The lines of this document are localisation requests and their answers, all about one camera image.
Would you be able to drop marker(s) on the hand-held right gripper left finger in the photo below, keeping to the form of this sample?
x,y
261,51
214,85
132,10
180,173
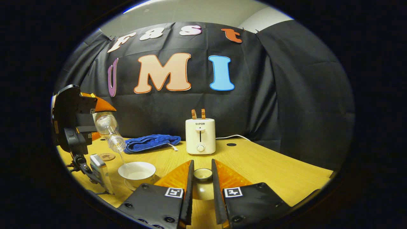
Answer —
x,y
188,197

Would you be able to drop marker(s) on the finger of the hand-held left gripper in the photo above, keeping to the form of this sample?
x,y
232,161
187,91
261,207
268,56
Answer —
x,y
89,133
68,105

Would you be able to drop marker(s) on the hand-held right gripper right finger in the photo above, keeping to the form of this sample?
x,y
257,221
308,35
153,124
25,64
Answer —
x,y
217,197

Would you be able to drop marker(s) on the cream teacup lid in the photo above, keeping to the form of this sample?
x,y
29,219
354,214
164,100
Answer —
x,y
203,190

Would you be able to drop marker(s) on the clear glass water bottle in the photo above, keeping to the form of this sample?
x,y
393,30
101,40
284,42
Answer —
x,y
108,127

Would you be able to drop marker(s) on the round brown coaster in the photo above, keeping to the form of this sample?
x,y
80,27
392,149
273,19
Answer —
x,y
107,156

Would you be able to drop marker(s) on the cream ceramic teacup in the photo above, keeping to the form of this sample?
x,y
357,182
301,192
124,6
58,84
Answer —
x,y
136,175

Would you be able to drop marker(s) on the cream teacup saucer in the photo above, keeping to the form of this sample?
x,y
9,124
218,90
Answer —
x,y
128,186

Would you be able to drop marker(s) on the blue towel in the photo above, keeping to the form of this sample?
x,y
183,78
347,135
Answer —
x,y
149,143

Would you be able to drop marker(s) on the white toaster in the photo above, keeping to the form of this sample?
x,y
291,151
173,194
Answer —
x,y
200,136

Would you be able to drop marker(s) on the bread slice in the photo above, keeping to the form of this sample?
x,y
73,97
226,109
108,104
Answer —
x,y
193,114
203,113

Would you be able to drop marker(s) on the black backdrop cloth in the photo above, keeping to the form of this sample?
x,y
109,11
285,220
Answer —
x,y
286,95

